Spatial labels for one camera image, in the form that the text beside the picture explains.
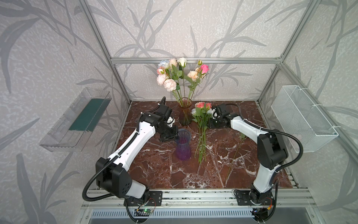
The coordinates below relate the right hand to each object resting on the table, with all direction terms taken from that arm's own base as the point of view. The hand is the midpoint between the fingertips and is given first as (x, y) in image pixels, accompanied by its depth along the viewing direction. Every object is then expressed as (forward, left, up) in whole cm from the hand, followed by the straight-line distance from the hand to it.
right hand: (209, 119), depth 95 cm
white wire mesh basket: (-14, -40, +23) cm, 48 cm away
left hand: (-17, +18, +11) cm, 27 cm away
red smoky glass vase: (+5, +17, +2) cm, 17 cm away
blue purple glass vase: (-19, +18, -4) cm, 26 cm away
